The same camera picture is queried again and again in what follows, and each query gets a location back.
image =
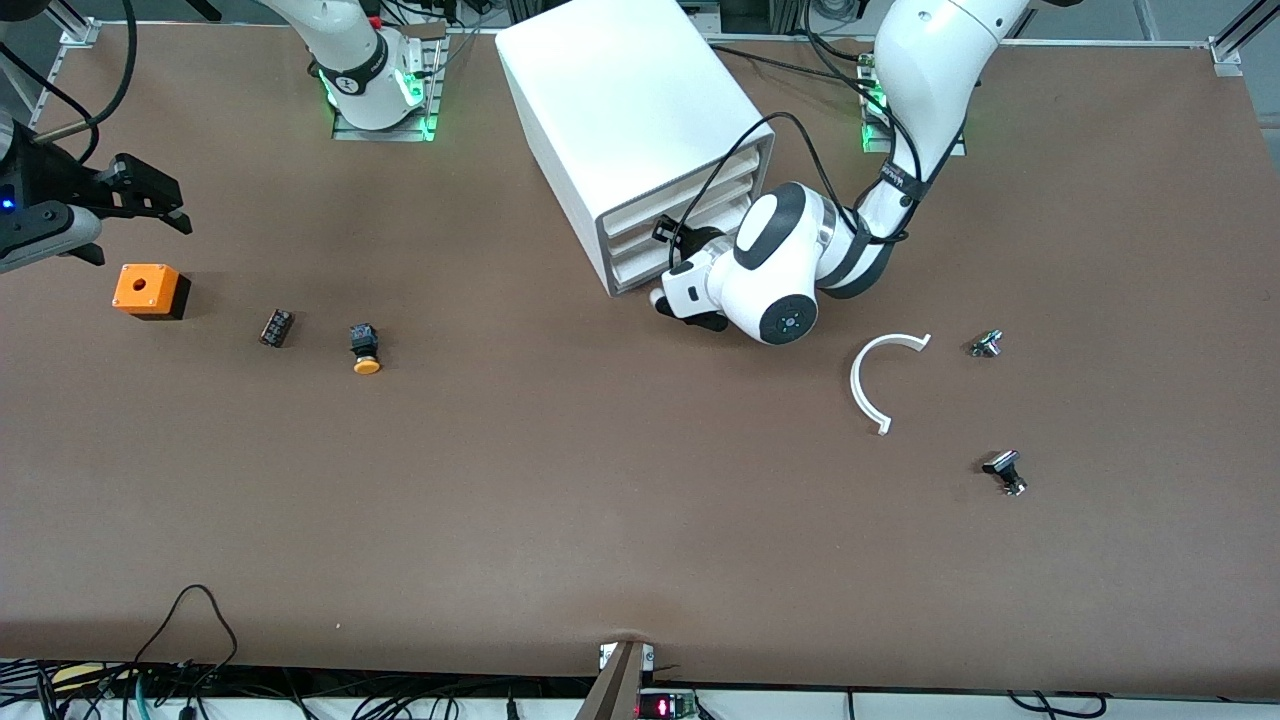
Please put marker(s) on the white plastic drawer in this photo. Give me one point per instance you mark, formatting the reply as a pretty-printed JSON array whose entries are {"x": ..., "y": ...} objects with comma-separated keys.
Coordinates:
[
  {"x": 640, "y": 212},
  {"x": 630, "y": 269},
  {"x": 630, "y": 243}
]

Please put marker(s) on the orange capped push button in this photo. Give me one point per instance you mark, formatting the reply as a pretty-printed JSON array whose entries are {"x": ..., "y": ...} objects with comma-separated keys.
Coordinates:
[{"x": 365, "y": 345}]

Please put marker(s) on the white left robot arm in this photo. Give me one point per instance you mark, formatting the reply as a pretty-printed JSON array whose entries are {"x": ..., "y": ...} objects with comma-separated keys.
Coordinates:
[{"x": 780, "y": 260}]

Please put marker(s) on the orange and black button box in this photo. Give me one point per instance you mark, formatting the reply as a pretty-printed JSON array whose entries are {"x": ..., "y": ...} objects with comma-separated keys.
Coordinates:
[{"x": 145, "y": 288}]

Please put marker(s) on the white drawer cabinet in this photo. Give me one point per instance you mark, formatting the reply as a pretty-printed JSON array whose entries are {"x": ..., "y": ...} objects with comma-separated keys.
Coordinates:
[{"x": 630, "y": 100}]

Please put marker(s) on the small black terminal block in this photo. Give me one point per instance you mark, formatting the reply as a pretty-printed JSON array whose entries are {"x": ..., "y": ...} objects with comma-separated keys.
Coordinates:
[{"x": 276, "y": 328}]

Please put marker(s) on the small silver metal fitting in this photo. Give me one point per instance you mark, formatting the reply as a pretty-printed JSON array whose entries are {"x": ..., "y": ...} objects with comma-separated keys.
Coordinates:
[{"x": 986, "y": 344}]

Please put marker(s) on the device with red display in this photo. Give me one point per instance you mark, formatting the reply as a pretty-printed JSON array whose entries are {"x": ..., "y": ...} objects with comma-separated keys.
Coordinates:
[{"x": 665, "y": 708}]

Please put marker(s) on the aluminium frame rail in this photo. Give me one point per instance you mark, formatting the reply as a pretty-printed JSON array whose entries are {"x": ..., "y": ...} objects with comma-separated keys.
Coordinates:
[{"x": 45, "y": 85}]

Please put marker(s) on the aluminium frame profile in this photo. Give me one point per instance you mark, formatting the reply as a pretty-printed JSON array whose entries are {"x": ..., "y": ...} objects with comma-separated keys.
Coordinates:
[
  {"x": 1235, "y": 45},
  {"x": 75, "y": 25}
]

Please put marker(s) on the white curved plastic bracket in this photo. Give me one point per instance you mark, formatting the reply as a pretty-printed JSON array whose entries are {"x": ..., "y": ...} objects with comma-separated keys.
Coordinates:
[{"x": 855, "y": 383}]

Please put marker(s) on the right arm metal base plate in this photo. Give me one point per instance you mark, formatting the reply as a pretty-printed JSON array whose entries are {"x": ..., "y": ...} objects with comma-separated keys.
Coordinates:
[{"x": 400, "y": 134}]

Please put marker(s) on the small silver mounting bracket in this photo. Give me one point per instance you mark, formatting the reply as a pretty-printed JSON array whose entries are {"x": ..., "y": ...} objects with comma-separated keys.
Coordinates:
[{"x": 648, "y": 657}]

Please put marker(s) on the brown camera post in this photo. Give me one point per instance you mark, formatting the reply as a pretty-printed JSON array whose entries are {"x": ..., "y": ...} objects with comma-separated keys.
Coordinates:
[{"x": 615, "y": 690}]

